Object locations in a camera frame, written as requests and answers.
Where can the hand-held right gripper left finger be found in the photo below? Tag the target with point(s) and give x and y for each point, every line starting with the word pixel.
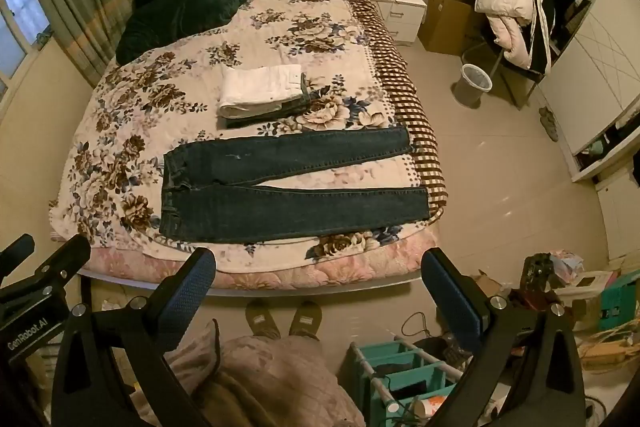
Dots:
pixel 190 287

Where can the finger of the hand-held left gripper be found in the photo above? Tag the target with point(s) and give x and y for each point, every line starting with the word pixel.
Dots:
pixel 62 262
pixel 17 252

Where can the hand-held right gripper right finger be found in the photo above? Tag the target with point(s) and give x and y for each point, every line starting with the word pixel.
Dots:
pixel 450 292

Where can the dark blue jeans pants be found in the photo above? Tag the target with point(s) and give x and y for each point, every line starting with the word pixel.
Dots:
pixel 300 207

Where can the folded white pants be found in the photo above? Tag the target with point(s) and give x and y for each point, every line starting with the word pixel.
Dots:
pixel 260 87

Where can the olive green slipper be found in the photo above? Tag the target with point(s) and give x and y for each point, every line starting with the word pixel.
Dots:
pixel 262 319
pixel 305 319

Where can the teal storage rack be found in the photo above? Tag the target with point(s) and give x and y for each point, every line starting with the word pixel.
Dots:
pixel 400 372

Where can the pink floral mattress quilt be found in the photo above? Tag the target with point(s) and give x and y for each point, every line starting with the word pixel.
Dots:
pixel 300 276

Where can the teal box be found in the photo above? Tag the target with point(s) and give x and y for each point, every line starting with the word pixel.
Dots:
pixel 620 302

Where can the pair of shoes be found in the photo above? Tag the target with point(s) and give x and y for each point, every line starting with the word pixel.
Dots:
pixel 548 124

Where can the grey waste bin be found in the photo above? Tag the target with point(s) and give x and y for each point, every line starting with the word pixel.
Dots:
pixel 472 86

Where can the folded blue jeans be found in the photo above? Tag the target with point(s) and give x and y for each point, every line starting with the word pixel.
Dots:
pixel 297 104

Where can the chair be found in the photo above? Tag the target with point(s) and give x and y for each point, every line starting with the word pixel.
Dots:
pixel 520 84

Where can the brown checked bed sheet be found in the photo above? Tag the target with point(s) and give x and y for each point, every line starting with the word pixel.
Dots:
pixel 400 77

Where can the window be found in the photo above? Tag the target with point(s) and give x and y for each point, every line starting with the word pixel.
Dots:
pixel 20 17

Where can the white wardrobe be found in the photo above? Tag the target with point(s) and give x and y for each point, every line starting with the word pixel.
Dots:
pixel 595 72

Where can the brown cardboard box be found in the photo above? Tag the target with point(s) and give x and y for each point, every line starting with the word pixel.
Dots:
pixel 445 17

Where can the black jacket with white stripe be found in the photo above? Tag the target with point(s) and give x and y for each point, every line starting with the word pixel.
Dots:
pixel 542 32

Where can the floral bed blanket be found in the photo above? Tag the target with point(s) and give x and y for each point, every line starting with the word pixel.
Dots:
pixel 300 32

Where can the white nightstand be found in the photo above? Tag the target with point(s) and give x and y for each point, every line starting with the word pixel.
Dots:
pixel 400 14

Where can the dark green plush blanket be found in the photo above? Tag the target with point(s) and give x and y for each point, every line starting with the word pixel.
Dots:
pixel 185 2

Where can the white down jacket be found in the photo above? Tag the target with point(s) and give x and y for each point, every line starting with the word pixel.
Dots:
pixel 505 7

